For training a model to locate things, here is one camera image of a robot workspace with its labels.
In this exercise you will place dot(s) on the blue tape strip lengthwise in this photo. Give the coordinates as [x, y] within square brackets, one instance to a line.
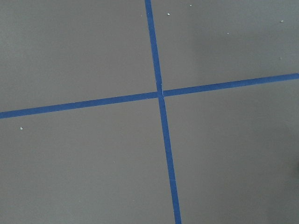
[163, 113]

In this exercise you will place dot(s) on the blue tape strip crosswise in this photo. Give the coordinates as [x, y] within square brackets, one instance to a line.
[145, 96]

